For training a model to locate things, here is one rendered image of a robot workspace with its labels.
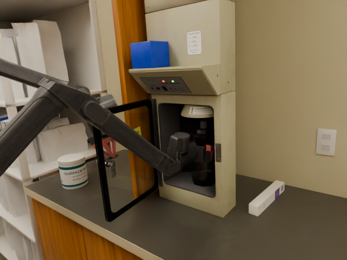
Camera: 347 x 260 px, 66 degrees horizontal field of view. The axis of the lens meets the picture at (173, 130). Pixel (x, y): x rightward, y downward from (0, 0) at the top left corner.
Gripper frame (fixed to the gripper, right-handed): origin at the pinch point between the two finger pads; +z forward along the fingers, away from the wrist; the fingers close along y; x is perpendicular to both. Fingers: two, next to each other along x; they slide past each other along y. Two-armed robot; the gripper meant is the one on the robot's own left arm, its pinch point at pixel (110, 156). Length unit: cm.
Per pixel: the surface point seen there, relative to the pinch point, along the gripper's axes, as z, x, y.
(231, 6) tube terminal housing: -28, -28, -54
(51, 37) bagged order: -91, -52, 68
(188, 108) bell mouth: -4.3, -23.6, -24.6
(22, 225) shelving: 17, -10, 128
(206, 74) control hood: -10.1, -10.8, -43.7
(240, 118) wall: 10, -63, -25
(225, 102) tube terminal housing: -0.1, -22.5, -40.0
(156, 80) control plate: -17.5, -13.3, -23.8
